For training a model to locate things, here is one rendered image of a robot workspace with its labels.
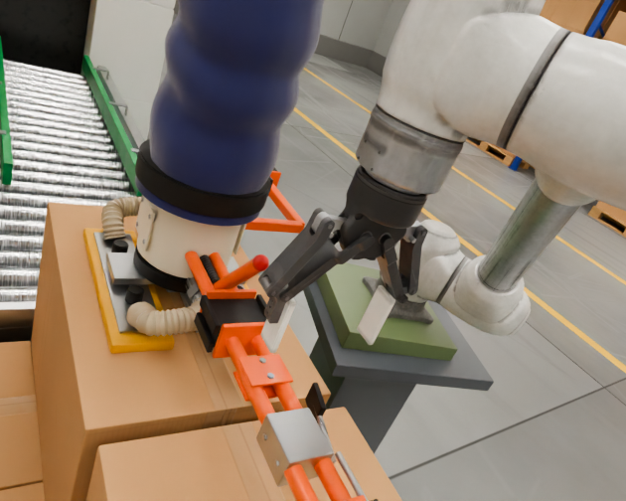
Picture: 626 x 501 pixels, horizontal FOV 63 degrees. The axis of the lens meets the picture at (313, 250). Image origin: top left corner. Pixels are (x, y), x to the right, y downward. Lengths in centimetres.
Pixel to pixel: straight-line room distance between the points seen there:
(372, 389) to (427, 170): 121
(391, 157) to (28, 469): 98
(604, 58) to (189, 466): 65
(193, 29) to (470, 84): 44
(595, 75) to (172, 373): 69
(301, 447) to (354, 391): 99
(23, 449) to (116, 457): 53
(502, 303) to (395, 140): 96
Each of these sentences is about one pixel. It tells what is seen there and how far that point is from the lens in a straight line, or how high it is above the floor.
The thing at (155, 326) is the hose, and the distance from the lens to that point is 82.
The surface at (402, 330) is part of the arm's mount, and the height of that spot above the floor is 80.
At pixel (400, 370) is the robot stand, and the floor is 75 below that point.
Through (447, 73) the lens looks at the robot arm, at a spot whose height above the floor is 151.
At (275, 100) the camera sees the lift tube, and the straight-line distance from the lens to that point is 78.
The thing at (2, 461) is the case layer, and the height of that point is 54.
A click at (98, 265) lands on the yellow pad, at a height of 97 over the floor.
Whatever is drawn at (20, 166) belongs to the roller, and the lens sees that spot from 229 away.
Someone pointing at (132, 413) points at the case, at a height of 95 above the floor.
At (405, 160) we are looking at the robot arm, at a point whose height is 143.
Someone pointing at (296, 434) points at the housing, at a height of 109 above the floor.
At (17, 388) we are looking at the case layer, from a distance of 136.
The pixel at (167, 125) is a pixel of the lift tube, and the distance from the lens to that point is 81.
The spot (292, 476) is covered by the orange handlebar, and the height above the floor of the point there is 108.
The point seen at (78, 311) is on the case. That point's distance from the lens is 94.
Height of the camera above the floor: 155
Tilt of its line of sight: 27 degrees down
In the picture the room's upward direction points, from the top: 22 degrees clockwise
